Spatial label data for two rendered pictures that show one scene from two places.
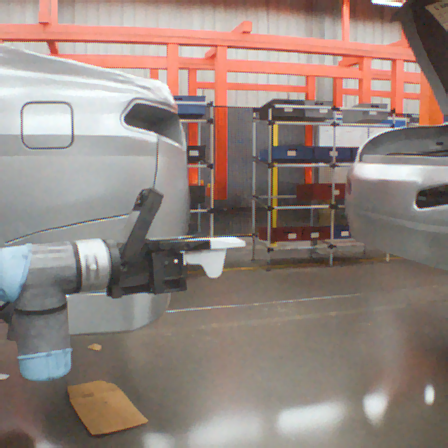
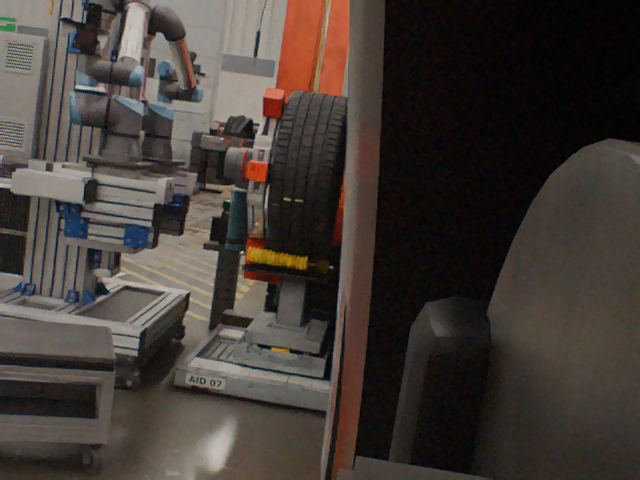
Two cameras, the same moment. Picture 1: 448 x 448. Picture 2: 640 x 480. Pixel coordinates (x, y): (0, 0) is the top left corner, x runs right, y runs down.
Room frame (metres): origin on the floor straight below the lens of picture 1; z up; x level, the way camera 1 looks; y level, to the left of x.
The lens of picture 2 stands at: (2.31, -2.13, 1.00)
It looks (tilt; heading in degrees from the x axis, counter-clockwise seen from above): 7 degrees down; 107
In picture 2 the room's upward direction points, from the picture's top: 8 degrees clockwise
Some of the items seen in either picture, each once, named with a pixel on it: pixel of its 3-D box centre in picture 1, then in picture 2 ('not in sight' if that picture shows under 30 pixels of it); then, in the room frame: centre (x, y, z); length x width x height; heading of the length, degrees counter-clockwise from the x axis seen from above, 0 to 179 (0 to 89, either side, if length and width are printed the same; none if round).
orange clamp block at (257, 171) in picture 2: not in sight; (258, 171); (1.14, 0.69, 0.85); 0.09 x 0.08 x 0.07; 103
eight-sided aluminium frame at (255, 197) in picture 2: not in sight; (269, 169); (1.06, 1.00, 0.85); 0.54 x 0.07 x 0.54; 103
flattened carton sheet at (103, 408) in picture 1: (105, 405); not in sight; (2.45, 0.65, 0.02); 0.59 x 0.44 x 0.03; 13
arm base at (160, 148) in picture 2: not in sight; (156, 146); (0.52, 1.03, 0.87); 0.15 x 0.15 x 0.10
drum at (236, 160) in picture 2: not in sight; (252, 166); (0.99, 0.98, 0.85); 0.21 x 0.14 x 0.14; 13
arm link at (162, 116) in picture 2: not in sight; (158, 118); (0.51, 1.03, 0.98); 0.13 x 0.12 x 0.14; 1
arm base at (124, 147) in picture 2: not in sight; (122, 146); (0.65, 0.56, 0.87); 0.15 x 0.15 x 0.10
